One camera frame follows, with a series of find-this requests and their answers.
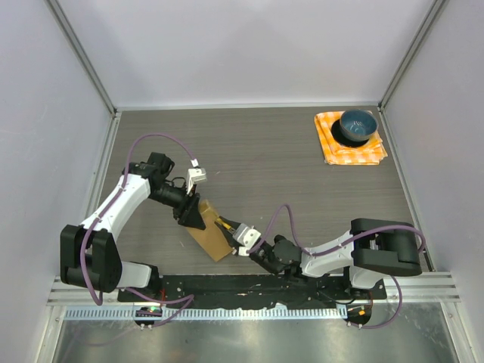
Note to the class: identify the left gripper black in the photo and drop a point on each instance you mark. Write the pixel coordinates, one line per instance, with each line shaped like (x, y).
(188, 212)

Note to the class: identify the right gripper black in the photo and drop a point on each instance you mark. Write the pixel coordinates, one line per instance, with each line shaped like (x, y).
(229, 234)

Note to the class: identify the yellow utility knife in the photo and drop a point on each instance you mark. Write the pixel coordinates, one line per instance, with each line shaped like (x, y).
(221, 223)

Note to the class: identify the brown cardboard express box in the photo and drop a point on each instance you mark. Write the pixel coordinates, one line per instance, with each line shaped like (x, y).
(211, 239)

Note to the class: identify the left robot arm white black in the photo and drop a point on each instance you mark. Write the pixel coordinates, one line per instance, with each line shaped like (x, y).
(89, 256)

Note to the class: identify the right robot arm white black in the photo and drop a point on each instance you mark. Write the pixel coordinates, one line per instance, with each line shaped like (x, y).
(369, 251)

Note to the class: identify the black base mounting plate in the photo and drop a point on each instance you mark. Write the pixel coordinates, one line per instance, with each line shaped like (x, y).
(259, 291)

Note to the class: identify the orange checkered cloth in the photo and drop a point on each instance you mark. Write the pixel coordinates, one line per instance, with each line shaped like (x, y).
(370, 153)

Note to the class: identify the blue ceramic bowl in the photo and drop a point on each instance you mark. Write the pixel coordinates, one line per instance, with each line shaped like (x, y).
(358, 125)

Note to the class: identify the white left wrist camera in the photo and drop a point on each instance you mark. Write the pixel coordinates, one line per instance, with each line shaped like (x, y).
(195, 176)

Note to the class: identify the white slotted cable duct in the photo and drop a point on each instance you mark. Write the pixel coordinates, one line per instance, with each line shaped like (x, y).
(151, 313)

